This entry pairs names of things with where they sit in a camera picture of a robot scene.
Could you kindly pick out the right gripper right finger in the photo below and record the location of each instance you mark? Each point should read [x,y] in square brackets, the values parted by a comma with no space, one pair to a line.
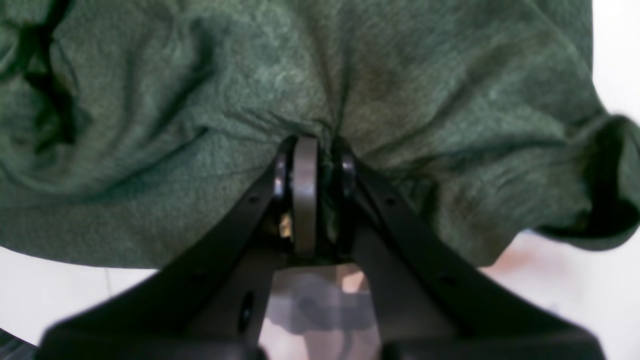
[429,303]

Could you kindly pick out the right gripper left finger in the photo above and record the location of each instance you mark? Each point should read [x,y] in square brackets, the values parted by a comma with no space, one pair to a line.
[207,304]

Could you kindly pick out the dark green t-shirt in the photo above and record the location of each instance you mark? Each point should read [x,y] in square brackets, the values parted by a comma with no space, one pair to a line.
[130,127]

